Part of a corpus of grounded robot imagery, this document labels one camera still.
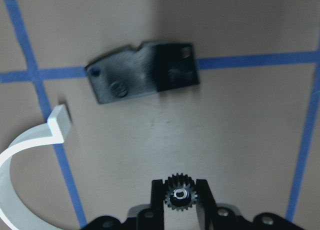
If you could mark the small black bearing gear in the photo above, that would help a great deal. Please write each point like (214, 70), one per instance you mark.
(180, 192)

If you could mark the white curved plastic arc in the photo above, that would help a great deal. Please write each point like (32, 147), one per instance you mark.
(32, 190)

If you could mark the black flat bracket plate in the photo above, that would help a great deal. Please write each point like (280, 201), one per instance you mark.
(135, 72)

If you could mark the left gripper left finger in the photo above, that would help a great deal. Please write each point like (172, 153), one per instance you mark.
(157, 203)

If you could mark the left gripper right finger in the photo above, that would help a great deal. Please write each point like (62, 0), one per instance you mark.
(206, 206)

